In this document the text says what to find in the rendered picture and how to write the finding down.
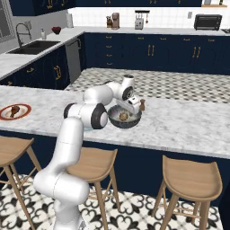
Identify small brown jars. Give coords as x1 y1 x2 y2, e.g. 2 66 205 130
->
105 15 113 29

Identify navy base cupboards long run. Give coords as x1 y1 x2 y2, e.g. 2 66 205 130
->
78 31 230 76

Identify navy base cupboards under sink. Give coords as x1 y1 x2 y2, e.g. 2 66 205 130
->
0 44 72 91

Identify wooden bar stool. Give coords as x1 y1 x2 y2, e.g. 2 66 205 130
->
65 146 121 230
0 136 43 230
150 155 224 230

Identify dark grey bowl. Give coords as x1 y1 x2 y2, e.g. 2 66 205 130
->
107 104 143 130

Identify dark sink basin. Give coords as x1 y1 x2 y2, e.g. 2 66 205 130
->
6 40 61 56

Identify navy wall cupboards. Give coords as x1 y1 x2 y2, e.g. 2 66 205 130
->
8 0 203 17

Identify red rimmed white plate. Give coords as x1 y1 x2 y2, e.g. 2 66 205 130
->
0 103 32 121

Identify white paper towel roll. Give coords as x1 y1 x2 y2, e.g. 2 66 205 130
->
66 12 75 29

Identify wooden wall shelf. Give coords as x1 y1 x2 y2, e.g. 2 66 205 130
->
200 0 228 8

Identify white framed window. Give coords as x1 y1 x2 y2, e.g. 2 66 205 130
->
0 0 15 47

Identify steel spring tap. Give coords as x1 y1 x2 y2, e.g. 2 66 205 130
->
14 22 33 48

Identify black rail with hanging tools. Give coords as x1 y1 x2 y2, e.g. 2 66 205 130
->
134 9 151 25

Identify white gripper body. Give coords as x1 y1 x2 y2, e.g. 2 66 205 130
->
115 98 142 117

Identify steel dishwasher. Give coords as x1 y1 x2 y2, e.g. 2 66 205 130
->
64 38 83 85

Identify dark red bowl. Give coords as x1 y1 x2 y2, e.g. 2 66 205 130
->
50 26 63 35

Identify brown chicken drumstick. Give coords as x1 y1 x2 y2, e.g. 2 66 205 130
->
9 105 22 119

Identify navy island cabinet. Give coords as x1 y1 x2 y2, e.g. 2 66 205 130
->
0 129 230 208

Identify black toaster oven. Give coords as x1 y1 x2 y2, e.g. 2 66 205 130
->
193 13 224 31

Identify silver toaster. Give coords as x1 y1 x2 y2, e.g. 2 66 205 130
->
134 17 145 31

